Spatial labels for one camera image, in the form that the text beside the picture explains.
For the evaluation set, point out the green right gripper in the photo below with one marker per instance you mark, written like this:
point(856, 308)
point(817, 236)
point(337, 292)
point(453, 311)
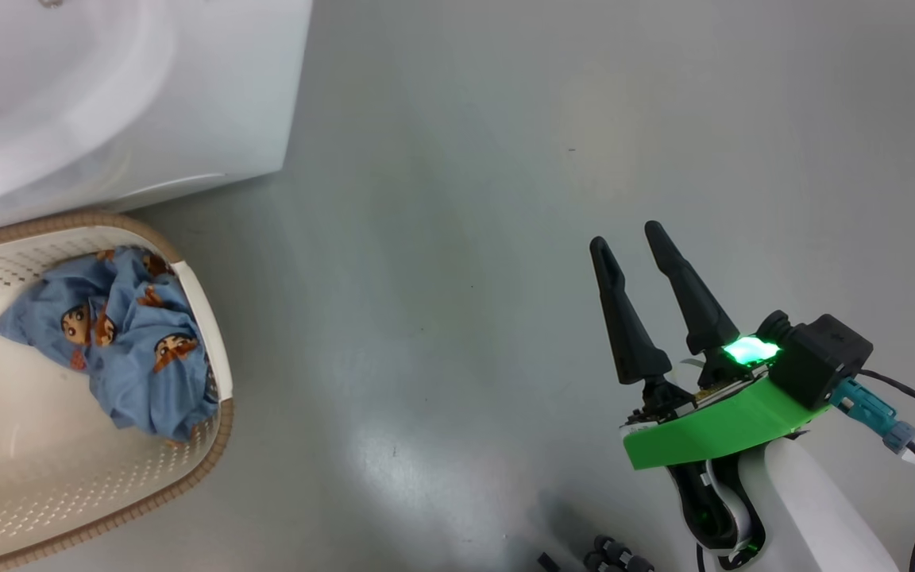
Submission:
point(712, 429)

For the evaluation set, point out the blue cartoon print garment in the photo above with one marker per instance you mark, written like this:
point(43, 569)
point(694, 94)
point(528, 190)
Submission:
point(132, 357)

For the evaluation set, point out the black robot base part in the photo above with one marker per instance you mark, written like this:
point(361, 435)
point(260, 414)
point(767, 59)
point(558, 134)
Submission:
point(616, 556)

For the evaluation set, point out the cream perforated laundry basket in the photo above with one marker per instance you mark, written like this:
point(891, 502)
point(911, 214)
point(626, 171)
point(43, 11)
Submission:
point(28, 477)

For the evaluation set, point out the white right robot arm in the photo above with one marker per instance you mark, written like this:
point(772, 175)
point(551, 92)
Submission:
point(807, 508)

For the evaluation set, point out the white front-load washing machine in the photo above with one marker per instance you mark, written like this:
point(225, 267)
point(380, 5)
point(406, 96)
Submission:
point(148, 95)

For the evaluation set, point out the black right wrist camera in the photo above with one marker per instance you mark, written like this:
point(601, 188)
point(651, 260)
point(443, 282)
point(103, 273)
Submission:
point(823, 357)

